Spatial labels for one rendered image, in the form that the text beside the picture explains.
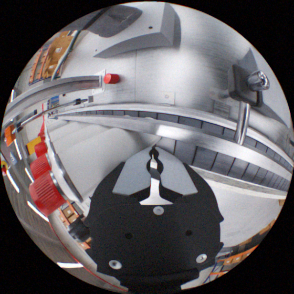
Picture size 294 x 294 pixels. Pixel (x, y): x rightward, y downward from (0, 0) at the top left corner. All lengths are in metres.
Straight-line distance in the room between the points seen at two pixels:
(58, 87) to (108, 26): 0.21
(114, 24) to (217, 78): 0.26
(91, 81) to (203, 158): 0.38
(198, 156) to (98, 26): 0.36
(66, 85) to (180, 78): 0.30
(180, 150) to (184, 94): 0.11
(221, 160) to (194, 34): 0.28
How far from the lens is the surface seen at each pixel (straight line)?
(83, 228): 0.37
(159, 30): 0.22
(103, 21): 0.29
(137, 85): 0.26
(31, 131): 8.13
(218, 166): 0.19
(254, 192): 0.22
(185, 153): 0.18
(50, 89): 0.33
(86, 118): 0.19
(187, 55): 0.24
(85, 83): 0.35
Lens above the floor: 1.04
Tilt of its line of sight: 50 degrees down
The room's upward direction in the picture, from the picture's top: 128 degrees counter-clockwise
